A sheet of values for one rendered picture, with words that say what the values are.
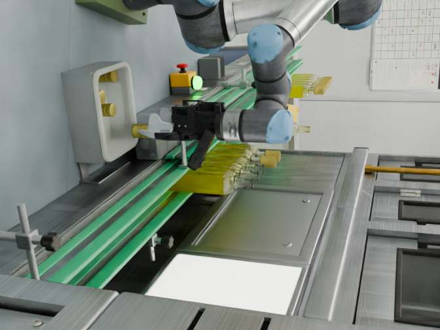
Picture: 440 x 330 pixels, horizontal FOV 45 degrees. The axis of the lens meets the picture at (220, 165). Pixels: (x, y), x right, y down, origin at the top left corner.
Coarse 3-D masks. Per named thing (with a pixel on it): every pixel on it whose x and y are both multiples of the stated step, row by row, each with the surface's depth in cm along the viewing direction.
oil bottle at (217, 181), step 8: (200, 168) 147; (208, 168) 147; (184, 176) 144; (192, 176) 143; (200, 176) 142; (208, 176) 142; (216, 176) 141; (224, 176) 141; (232, 176) 141; (176, 184) 146; (184, 184) 145; (192, 184) 144; (200, 184) 143; (208, 184) 142; (216, 184) 142; (224, 184) 141; (232, 184) 141; (200, 192) 144; (208, 192) 143; (216, 192) 143; (224, 192) 142
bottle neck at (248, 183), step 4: (236, 180) 142; (240, 180) 141; (244, 180) 141; (248, 180) 141; (252, 180) 140; (236, 184) 141; (240, 184) 141; (244, 184) 141; (248, 184) 140; (252, 184) 140; (236, 188) 143; (240, 188) 142; (244, 188) 142; (248, 188) 141; (252, 188) 141
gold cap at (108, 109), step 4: (104, 104) 134; (108, 104) 134; (112, 104) 134; (104, 108) 133; (108, 108) 133; (112, 108) 134; (104, 112) 133; (108, 112) 133; (112, 112) 134; (104, 116) 135; (108, 116) 134; (112, 116) 134
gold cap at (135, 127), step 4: (136, 124) 130; (140, 124) 129; (144, 124) 129; (132, 128) 129; (136, 128) 129; (140, 128) 128; (144, 128) 128; (132, 132) 129; (136, 132) 129; (132, 136) 130; (136, 136) 129; (140, 136) 129; (144, 136) 129
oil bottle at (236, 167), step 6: (204, 162) 151; (210, 162) 151; (216, 162) 151; (222, 162) 150; (228, 162) 150; (234, 162) 150; (210, 168) 147; (216, 168) 147; (222, 168) 146; (228, 168) 146; (234, 168) 146; (240, 168) 147; (240, 174) 147
